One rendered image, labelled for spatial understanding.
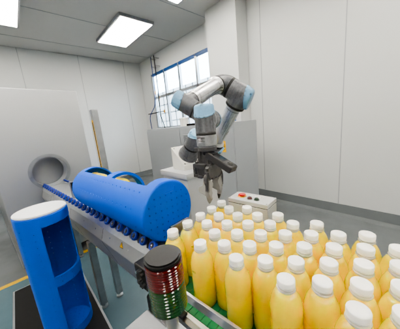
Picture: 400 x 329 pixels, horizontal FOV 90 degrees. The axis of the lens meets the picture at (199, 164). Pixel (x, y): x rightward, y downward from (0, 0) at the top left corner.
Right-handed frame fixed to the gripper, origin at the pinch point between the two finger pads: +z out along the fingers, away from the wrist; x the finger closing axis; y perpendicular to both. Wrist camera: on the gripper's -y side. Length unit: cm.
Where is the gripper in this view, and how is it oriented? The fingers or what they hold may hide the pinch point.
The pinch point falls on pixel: (215, 198)
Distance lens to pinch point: 79.0
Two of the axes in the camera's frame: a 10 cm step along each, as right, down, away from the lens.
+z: 0.9, 9.8, 2.0
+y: -7.5, -0.6, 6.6
